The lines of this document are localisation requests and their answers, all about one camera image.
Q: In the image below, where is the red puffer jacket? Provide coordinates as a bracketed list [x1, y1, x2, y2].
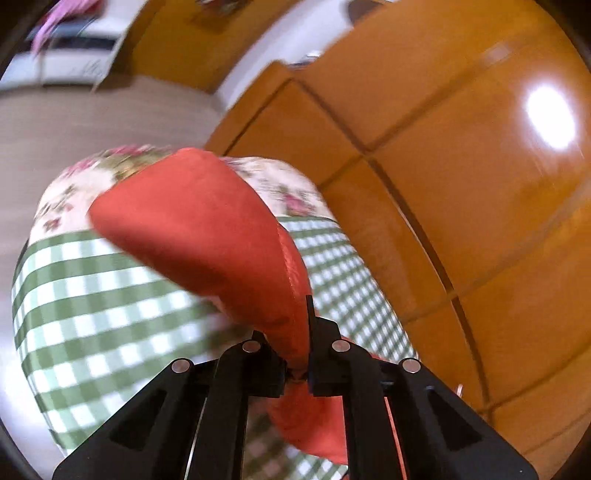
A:
[87, 147, 410, 480]

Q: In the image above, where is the green checkered bed sheet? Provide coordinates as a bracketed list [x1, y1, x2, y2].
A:
[11, 216, 415, 454]

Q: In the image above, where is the floral mattress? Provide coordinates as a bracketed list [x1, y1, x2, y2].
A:
[28, 144, 335, 245]

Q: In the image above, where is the wooden wardrobe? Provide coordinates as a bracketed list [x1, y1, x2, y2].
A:
[207, 1, 590, 479]

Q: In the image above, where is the wooden door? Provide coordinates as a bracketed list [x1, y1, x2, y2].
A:
[116, 0, 297, 93]

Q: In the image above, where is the white storage box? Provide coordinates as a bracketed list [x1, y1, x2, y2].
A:
[1, 1, 145, 90]

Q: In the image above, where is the pink cloth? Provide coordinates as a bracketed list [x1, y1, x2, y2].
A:
[31, 0, 104, 56]

